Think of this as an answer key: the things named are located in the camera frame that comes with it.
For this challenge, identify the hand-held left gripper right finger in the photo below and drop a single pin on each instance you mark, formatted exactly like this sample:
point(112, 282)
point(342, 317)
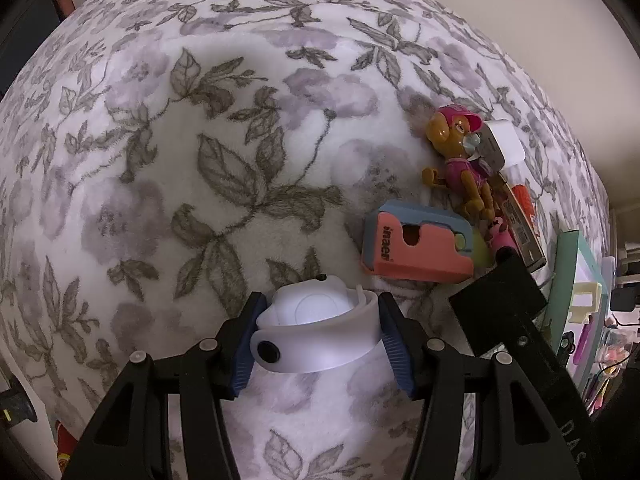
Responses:
point(402, 350)

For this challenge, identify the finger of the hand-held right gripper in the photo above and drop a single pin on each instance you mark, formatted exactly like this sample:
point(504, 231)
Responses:
point(531, 349)

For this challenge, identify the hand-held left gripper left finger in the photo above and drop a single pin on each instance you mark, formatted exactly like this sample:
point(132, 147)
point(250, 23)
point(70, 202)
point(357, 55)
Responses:
point(240, 347)

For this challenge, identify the black toy car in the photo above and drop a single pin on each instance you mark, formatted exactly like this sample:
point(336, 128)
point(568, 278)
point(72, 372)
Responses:
point(564, 349)

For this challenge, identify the purple hair clip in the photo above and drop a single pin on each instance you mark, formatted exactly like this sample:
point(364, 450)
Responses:
point(582, 355)

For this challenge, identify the cream plastic clip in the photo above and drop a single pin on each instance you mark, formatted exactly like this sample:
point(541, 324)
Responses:
point(587, 300)

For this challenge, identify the white silicone wristband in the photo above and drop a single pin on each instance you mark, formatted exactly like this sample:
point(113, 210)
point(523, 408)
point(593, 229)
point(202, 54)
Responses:
point(320, 340)

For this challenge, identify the teal shallow cardboard box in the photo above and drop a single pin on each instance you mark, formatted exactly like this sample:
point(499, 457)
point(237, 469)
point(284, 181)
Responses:
point(564, 260)

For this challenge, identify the yellow-green plastic piece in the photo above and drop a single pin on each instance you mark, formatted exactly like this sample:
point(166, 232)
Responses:
point(481, 252)

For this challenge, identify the pink toy dog figure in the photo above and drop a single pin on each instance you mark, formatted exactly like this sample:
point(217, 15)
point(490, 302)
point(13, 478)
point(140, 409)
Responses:
point(462, 170)

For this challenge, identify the white charger cube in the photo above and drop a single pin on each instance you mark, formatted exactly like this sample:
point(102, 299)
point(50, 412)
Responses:
point(507, 140)

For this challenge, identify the pink and blue stamp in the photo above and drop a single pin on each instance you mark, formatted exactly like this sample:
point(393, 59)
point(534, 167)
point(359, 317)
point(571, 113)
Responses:
point(425, 255)

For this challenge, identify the black plugged charger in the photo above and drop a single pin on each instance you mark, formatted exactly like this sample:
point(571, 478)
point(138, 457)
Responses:
point(623, 300)

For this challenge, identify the white power strip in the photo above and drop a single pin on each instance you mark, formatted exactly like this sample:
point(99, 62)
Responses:
point(615, 270)

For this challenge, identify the pink spotted toy piece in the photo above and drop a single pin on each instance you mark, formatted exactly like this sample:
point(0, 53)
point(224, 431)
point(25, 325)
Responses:
point(500, 235)

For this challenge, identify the small orange plastic item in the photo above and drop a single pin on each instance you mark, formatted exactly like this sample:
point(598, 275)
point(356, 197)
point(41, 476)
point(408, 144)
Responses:
point(526, 200)

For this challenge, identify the grey floral fleece blanket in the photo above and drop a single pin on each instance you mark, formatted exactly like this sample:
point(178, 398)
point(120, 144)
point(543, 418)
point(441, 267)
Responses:
point(150, 210)

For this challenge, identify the dark cabinet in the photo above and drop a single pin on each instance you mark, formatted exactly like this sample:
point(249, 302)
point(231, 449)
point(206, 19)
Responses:
point(15, 35)

